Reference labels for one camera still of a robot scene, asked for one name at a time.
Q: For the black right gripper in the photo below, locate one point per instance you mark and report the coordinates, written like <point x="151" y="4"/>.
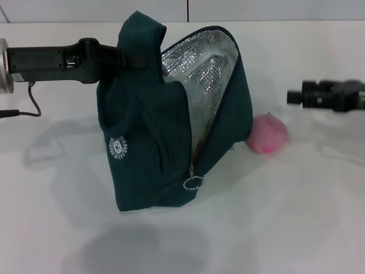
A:
<point x="333" y="95"/>

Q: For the clear plastic lunch box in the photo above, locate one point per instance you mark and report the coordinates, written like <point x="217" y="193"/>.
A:
<point x="199" y="97"/>

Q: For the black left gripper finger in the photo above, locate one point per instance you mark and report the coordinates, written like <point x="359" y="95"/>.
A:
<point x="134" y="61"/>

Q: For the dark teal insulated lunch bag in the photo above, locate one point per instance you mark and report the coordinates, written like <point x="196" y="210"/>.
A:
<point x="142" y="160"/>

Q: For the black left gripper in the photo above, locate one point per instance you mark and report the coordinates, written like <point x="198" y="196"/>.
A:
<point x="42" y="61"/>

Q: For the pink peach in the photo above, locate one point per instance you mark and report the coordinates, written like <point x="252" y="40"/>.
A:
<point x="268" y="134"/>

